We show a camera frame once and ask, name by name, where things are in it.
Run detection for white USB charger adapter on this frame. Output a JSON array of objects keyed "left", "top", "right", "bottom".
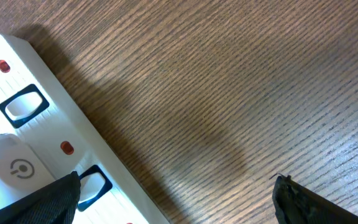
[{"left": 0, "top": 134, "right": 55, "bottom": 209}]

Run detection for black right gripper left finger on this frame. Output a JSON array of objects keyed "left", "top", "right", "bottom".
[{"left": 0, "top": 171, "right": 81, "bottom": 224}]

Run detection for white power strip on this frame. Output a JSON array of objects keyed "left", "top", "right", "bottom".
[{"left": 0, "top": 34, "right": 167, "bottom": 223}]

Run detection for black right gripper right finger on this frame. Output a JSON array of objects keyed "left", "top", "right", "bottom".
[{"left": 272, "top": 175, "right": 358, "bottom": 224}]

